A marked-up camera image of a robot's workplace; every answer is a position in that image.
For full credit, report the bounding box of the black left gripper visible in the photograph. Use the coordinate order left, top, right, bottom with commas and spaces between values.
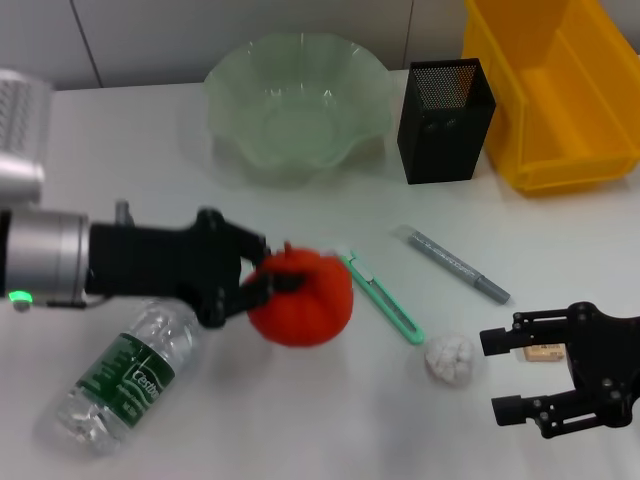
85, 208, 307, 329

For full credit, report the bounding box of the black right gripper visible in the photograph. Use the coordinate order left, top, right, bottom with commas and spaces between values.
479, 301, 640, 440

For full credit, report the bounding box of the orange knitted toy fruit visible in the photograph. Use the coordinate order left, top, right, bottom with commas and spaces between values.
247, 242, 355, 349

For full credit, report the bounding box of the white paper ball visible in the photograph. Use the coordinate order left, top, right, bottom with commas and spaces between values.
424, 333, 475, 385

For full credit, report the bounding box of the mint green utility knife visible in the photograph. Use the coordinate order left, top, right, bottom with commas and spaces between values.
339, 247, 426, 346

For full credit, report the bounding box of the clear water bottle green label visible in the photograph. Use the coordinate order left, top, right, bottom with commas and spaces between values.
52, 295, 204, 457

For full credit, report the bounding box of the beige eraser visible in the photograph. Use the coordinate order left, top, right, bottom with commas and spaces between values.
522, 343, 567, 364

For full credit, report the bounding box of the grey marker pen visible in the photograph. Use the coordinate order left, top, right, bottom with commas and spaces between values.
392, 224, 512, 305

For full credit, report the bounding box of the green frosted glass fruit bowl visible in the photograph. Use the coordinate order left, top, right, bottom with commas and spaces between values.
203, 32, 392, 190

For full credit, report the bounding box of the black mesh pen holder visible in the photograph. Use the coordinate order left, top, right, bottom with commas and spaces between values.
397, 58, 497, 185

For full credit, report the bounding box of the yellow plastic storage bin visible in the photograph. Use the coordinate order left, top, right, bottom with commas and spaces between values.
460, 0, 640, 197

